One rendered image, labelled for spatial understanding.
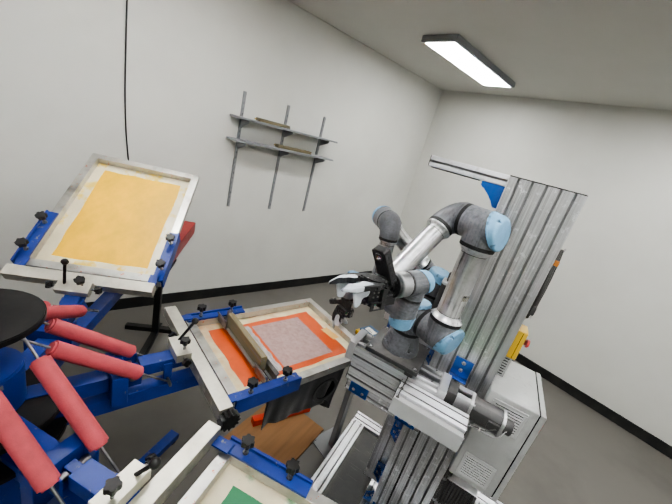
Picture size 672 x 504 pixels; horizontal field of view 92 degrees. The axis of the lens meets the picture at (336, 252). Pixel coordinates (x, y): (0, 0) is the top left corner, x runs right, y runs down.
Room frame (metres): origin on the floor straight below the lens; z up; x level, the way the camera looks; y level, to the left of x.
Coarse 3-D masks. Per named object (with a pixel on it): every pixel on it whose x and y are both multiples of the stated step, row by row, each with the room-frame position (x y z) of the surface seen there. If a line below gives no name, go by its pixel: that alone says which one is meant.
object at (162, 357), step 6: (150, 354) 1.01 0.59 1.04; (156, 354) 1.02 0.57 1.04; (162, 354) 1.03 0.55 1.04; (168, 354) 1.04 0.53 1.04; (138, 360) 0.97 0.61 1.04; (144, 360) 0.98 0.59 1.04; (150, 360) 0.98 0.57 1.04; (156, 360) 0.99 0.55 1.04; (162, 360) 1.00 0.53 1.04; (168, 360) 1.01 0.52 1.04; (174, 360) 1.03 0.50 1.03; (144, 366) 0.95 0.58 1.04; (150, 366) 0.97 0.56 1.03; (156, 366) 0.98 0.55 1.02; (162, 366) 1.00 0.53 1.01; (174, 366) 1.03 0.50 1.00; (144, 372) 0.95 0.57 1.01; (150, 372) 0.97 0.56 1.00; (156, 372) 0.98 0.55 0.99
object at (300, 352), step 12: (312, 336) 1.55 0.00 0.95; (324, 336) 1.58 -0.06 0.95; (276, 348) 1.36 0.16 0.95; (288, 348) 1.39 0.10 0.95; (300, 348) 1.42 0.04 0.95; (312, 348) 1.44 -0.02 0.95; (324, 348) 1.47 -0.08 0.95; (336, 348) 1.50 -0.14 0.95; (228, 360) 1.19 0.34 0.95; (240, 360) 1.21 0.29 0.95; (276, 360) 1.28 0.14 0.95; (288, 360) 1.30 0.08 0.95; (300, 360) 1.32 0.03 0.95; (312, 360) 1.35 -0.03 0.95; (240, 372) 1.14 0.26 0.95; (252, 372) 1.16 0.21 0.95
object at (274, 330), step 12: (252, 324) 1.51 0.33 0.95; (264, 324) 1.54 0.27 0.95; (276, 324) 1.57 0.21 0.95; (288, 324) 1.60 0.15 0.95; (300, 324) 1.63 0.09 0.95; (312, 324) 1.66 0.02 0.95; (216, 336) 1.33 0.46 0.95; (228, 336) 1.36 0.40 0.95; (264, 336) 1.43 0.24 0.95; (276, 336) 1.46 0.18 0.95; (288, 336) 1.49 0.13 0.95; (300, 336) 1.52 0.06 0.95; (228, 348) 1.27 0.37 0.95
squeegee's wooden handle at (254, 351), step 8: (232, 320) 1.35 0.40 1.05; (232, 328) 1.34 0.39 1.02; (240, 328) 1.30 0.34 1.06; (240, 336) 1.28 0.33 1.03; (248, 336) 1.26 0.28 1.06; (248, 344) 1.22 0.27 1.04; (256, 344) 1.22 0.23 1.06; (248, 352) 1.22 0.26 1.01; (256, 352) 1.17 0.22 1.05; (256, 360) 1.16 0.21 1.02; (264, 360) 1.15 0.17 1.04; (264, 368) 1.16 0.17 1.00
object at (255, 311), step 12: (300, 300) 1.84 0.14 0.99; (312, 300) 1.88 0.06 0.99; (252, 312) 1.57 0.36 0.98; (264, 312) 1.63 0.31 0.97; (324, 312) 1.78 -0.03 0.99; (204, 324) 1.39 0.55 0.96; (348, 336) 1.59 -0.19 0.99; (204, 348) 1.19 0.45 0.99; (216, 360) 1.13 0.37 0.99; (336, 360) 1.35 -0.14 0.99; (348, 360) 1.38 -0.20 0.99; (216, 372) 1.07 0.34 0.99; (300, 372) 1.20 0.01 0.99; (312, 372) 1.22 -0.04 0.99; (324, 372) 1.26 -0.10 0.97; (228, 384) 1.02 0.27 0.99; (300, 384) 1.17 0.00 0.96
